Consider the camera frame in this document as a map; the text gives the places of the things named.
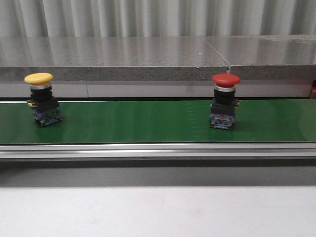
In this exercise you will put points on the white cabinet front panel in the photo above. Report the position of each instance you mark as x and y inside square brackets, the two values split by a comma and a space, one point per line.
[178, 89]

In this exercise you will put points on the green conveyor belt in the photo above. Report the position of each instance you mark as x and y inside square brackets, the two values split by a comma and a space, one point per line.
[279, 120]

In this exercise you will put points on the aluminium conveyor side rail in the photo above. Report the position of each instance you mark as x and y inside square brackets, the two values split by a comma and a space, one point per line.
[159, 151]

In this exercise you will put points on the white corrugated curtain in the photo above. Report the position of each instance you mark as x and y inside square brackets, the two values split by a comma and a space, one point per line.
[147, 18]

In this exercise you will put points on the grey stone counter slab right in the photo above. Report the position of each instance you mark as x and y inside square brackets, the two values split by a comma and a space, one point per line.
[290, 57]

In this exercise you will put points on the grey stone counter slab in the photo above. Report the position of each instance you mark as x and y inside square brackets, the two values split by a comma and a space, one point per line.
[110, 58]
[290, 57]

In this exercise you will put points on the red object at right edge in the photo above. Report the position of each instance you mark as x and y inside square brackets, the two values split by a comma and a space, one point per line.
[313, 90]

